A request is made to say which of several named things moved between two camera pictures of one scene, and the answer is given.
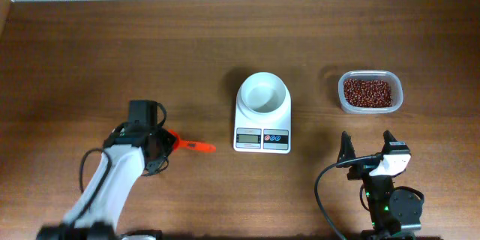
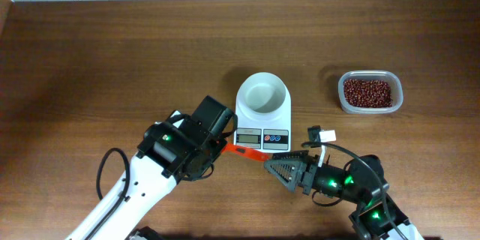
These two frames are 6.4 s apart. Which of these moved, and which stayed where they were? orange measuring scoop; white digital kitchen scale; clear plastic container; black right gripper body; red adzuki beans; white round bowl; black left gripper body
Moved: orange measuring scoop; black right gripper body; black left gripper body
Stayed: clear plastic container; white round bowl; red adzuki beans; white digital kitchen scale
